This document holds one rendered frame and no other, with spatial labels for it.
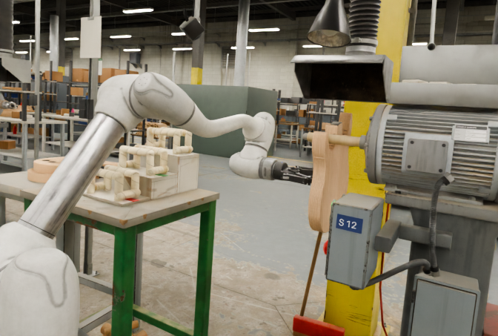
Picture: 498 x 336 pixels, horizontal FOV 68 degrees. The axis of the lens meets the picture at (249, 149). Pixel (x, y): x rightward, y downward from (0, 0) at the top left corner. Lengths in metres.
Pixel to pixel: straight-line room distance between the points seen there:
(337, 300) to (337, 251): 1.46
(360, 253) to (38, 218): 0.83
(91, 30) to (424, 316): 2.58
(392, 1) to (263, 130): 1.07
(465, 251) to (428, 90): 0.45
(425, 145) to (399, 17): 1.20
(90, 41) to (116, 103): 1.76
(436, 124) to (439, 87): 0.10
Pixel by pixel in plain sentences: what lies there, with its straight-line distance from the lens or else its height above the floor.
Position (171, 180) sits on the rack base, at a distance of 1.67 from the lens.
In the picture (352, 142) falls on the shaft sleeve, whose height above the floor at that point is 1.25.
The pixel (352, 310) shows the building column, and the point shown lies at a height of 0.22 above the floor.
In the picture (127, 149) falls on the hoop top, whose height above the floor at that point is 1.12.
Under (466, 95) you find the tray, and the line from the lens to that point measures 1.16.
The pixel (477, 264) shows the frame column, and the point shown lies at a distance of 1.19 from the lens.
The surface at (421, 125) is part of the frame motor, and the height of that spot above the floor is 1.32.
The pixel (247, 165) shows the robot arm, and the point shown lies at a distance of 1.51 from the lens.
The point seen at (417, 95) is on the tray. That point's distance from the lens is 1.16.
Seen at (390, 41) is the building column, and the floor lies 1.74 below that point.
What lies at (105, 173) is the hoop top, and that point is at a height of 1.04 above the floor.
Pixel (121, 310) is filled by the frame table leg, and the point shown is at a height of 0.60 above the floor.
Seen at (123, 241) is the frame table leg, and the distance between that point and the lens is 1.38.
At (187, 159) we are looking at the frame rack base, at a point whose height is 1.08.
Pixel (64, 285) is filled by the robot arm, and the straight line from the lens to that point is 0.96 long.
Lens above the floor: 1.33
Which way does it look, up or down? 6 degrees down
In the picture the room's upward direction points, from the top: 4 degrees clockwise
